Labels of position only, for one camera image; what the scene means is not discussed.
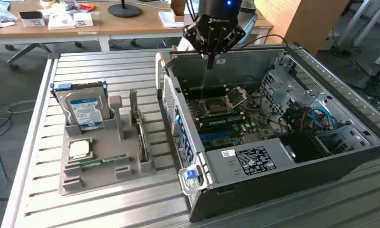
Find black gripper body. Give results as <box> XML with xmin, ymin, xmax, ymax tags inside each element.
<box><xmin>197</xmin><ymin>0</ymin><xmax>241</xmax><ymax>29</ymax></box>

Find graphics card with metal bracket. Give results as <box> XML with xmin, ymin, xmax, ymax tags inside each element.
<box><xmin>127</xmin><ymin>88</ymin><xmax>149</xmax><ymax>164</ymax></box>

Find white paper stack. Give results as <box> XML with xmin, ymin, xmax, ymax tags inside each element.
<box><xmin>157</xmin><ymin>10</ymin><xmax>186</xmax><ymax>29</ymax></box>

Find brown cardboard box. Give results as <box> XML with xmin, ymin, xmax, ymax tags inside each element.
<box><xmin>169</xmin><ymin>0</ymin><xmax>186</xmax><ymax>16</ymax></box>

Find wooden desk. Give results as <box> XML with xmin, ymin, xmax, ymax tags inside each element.
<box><xmin>0</xmin><ymin>0</ymin><xmax>273</xmax><ymax>52</ymax></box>

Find wooden cabinet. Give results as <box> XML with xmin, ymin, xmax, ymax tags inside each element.
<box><xmin>254</xmin><ymin>0</ymin><xmax>350</xmax><ymax>56</ymax></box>

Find black lamp base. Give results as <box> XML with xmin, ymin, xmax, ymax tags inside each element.
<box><xmin>106</xmin><ymin>0</ymin><xmax>142</xmax><ymax>18</ymax></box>

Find metal socket cover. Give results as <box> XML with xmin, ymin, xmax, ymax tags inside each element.
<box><xmin>222</xmin><ymin>85</ymin><xmax>252</xmax><ymax>110</ymax></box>

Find silver disk bay cage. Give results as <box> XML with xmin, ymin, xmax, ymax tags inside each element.
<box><xmin>258</xmin><ymin>68</ymin><xmax>338</xmax><ymax>124</ymax></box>

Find CPU socket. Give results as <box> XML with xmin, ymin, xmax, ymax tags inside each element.
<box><xmin>201</xmin><ymin>96</ymin><xmax>234</xmax><ymax>115</ymax></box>

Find orange plastic item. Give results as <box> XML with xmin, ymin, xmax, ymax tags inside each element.
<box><xmin>77</xmin><ymin>2</ymin><xmax>97</xmax><ymax>12</ymax></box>

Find small white box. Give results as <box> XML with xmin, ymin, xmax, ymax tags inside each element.
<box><xmin>73</xmin><ymin>12</ymin><xmax>93</xmax><ymax>28</ymax></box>

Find green motherboard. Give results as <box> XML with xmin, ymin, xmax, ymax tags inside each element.
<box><xmin>186</xmin><ymin>86</ymin><xmax>284</xmax><ymax>152</ymax></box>

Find wide white box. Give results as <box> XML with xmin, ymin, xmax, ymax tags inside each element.
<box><xmin>46</xmin><ymin>13</ymin><xmax>75</xmax><ymax>30</ymax></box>

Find blue expansion slot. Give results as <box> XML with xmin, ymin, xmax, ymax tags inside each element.
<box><xmin>198</xmin><ymin>131</ymin><xmax>233</xmax><ymax>143</ymax></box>

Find hard disk in blue caddy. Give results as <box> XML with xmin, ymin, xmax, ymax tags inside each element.
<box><xmin>50</xmin><ymin>77</ymin><xmax>114</xmax><ymax>131</ymax></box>

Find white box with black top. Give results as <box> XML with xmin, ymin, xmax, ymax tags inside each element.
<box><xmin>17</xmin><ymin>11</ymin><xmax>47</xmax><ymax>28</ymax></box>

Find grey power supply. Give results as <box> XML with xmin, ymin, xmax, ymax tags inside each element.
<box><xmin>203</xmin><ymin>138</ymin><xmax>297</xmax><ymax>185</ymax></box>

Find grey parts rack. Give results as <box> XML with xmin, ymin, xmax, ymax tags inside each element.
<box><xmin>58</xmin><ymin>95</ymin><xmax>157</xmax><ymax>197</ymax></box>

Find blue case latch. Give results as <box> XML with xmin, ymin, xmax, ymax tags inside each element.
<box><xmin>182</xmin><ymin>169</ymin><xmax>199</xmax><ymax>181</ymax></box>

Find silver CPU chip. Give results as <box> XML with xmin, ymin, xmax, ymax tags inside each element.
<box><xmin>67</xmin><ymin>140</ymin><xmax>94</xmax><ymax>160</ymax></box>

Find green RAM stick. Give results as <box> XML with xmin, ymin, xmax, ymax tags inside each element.
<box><xmin>65</xmin><ymin>154</ymin><xmax>126</xmax><ymax>168</ymax></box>

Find clear plastic bag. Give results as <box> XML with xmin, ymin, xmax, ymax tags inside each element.
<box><xmin>0</xmin><ymin>0</ymin><xmax>18</xmax><ymax>22</ymax></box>

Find open black PC case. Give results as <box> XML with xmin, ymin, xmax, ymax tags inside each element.
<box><xmin>154</xmin><ymin>42</ymin><xmax>380</xmax><ymax>223</ymax></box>

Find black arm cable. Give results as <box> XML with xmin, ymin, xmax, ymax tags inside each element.
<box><xmin>183</xmin><ymin>0</ymin><xmax>199</xmax><ymax>22</ymax></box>

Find black cable behind case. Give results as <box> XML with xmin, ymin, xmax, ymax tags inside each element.
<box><xmin>240</xmin><ymin>34</ymin><xmax>289</xmax><ymax>48</ymax></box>

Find red wire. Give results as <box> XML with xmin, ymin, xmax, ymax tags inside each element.
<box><xmin>298</xmin><ymin>109</ymin><xmax>310</xmax><ymax>130</ymax></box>

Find white table frame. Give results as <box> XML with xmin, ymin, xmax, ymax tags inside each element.
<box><xmin>334</xmin><ymin>0</ymin><xmax>380</xmax><ymax>65</ymax></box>

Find blue wire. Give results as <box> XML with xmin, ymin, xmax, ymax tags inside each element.
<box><xmin>309</xmin><ymin>106</ymin><xmax>338</xmax><ymax>131</ymax></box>

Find silver disk bay bracket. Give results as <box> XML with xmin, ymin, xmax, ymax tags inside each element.
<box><xmin>314</xmin><ymin>124</ymin><xmax>370</xmax><ymax>155</ymax></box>

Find grey floor cable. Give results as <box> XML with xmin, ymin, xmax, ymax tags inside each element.
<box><xmin>0</xmin><ymin>99</ymin><xmax>35</xmax><ymax>114</ymax></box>

